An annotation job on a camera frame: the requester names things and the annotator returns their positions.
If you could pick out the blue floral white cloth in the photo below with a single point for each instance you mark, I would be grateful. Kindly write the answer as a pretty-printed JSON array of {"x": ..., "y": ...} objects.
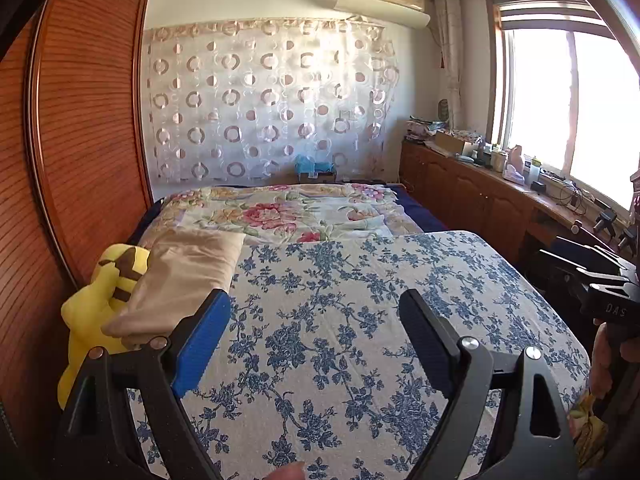
[{"x": 325, "y": 310}]

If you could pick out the wall air conditioner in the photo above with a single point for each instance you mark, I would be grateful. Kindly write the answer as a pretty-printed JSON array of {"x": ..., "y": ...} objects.
[{"x": 382, "y": 0}]

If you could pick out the wooden framed window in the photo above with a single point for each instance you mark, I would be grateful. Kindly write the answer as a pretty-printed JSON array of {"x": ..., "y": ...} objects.
[{"x": 560, "y": 100}]

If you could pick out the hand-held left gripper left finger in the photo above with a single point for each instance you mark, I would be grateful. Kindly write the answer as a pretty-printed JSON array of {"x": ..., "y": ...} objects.
[{"x": 205, "y": 340}]

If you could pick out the stack of folded cloths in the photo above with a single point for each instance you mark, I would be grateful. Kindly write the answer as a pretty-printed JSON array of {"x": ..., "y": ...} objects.
[{"x": 422, "y": 130}]

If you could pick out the long wooden cabinet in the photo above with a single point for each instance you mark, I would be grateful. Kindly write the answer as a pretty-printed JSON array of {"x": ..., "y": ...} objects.
[{"x": 470, "y": 195}]

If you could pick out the beige printed t-shirt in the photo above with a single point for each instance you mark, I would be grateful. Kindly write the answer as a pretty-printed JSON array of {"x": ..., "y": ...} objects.
[{"x": 185, "y": 265}]

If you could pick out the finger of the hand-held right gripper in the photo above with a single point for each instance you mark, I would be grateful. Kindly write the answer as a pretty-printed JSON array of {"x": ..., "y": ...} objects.
[
  {"x": 597, "y": 250},
  {"x": 565, "y": 267}
]

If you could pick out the white window curtain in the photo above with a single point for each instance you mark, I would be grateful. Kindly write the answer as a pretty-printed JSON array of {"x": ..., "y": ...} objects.
[{"x": 447, "y": 55}]

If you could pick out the sheer circle-patterned curtain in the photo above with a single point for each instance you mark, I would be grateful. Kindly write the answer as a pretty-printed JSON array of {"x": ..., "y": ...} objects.
[{"x": 270, "y": 100}]

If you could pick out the white bottle with green cap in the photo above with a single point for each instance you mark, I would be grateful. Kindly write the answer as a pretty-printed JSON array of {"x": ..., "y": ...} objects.
[{"x": 535, "y": 172}]

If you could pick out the person's left hand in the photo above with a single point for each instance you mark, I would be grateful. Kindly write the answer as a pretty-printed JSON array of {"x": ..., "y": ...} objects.
[{"x": 287, "y": 472}]

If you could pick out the pink floral blanket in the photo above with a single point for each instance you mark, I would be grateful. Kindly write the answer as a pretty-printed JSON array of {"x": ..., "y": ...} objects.
[{"x": 270, "y": 215}]

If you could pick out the wooden slatted wardrobe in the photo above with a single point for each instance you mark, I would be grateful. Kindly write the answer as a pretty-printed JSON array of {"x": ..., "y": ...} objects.
[{"x": 85, "y": 135}]

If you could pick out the dark oval hand fan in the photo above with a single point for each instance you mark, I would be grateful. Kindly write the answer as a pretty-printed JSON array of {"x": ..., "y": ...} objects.
[{"x": 442, "y": 110}]

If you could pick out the open cardboard box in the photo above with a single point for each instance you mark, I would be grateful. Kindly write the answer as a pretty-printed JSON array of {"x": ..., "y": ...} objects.
[{"x": 449, "y": 142}]

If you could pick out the small black charger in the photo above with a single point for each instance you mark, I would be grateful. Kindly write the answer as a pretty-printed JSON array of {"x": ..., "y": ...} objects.
[{"x": 538, "y": 186}]

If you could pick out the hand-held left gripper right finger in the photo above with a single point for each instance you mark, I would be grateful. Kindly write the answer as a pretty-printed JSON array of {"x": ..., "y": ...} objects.
[{"x": 425, "y": 330}]

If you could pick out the yellow patterned cloth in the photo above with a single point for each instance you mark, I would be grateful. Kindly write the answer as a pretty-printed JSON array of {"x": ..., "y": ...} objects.
[{"x": 587, "y": 430}]

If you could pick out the cardboard box with blue packs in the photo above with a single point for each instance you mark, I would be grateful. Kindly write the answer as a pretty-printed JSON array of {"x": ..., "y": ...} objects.
[{"x": 315, "y": 169}]

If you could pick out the person's right hand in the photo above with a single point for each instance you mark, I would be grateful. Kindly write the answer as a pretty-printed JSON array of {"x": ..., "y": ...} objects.
[{"x": 600, "y": 355}]

